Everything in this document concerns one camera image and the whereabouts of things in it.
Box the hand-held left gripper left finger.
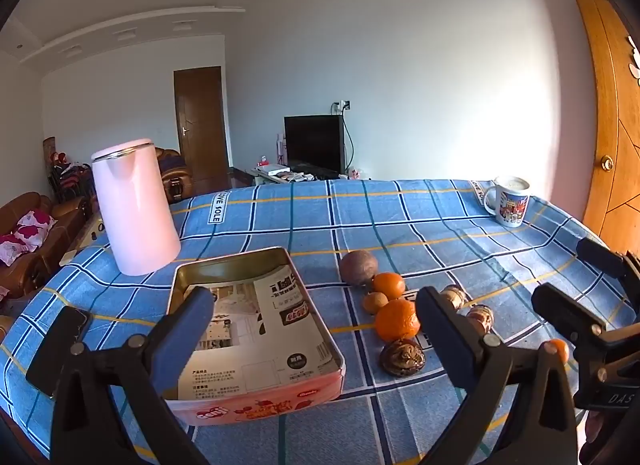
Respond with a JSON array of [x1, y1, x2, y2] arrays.
[[25, 286, 217, 465]]

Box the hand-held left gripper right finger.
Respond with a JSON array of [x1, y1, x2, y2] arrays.
[[415, 286, 581, 465]]

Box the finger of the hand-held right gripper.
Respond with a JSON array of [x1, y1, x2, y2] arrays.
[[531, 282, 627, 351], [575, 237, 640, 296]]

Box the large orange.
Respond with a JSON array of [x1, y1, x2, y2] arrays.
[[375, 298, 422, 342]]

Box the medium orange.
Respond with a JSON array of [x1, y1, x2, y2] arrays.
[[372, 272, 407, 301]]

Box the pink metal tin box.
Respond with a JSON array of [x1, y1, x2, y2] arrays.
[[162, 246, 347, 427]]

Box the person's right hand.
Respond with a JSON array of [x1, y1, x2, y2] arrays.
[[580, 411, 613, 465]]

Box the tiny orange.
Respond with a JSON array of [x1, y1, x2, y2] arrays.
[[545, 338, 571, 366]]

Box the small brownish kumquat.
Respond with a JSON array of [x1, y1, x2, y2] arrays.
[[362, 291, 389, 315]]

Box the blue plaid tablecloth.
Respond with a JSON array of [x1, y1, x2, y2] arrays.
[[0, 178, 640, 465]]

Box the printed paper sheet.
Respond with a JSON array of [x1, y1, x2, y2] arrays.
[[177, 265, 333, 401]]

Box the white printed mug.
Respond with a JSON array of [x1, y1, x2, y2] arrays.
[[482, 176, 532, 229]]

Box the purple brown passion fruit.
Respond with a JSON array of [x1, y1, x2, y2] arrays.
[[339, 250, 379, 287]]

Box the pink electric kettle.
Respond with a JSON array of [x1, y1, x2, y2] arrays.
[[91, 138, 182, 277]]

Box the light wooden door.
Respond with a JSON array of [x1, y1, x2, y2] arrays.
[[562, 0, 640, 256]]

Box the brown leather armchair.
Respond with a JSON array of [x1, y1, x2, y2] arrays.
[[155, 148, 193, 203]]

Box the brown leather sofa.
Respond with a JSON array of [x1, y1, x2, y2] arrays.
[[0, 192, 96, 301]]

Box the white pink floral cushion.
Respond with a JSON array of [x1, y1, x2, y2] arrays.
[[0, 210, 57, 266]]

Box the low television stand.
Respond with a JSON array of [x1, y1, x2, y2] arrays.
[[250, 165, 351, 187]]

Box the dark red chairs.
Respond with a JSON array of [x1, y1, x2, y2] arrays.
[[47, 150, 96, 206]]

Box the dark brown door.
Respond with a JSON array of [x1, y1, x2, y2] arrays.
[[173, 66, 231, 186]]

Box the black television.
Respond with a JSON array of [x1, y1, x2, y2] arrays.
[[284, 115, 347, 175]]

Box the black power cable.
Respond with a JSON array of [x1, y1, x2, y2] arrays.
[[342, 110, 357, 176]]

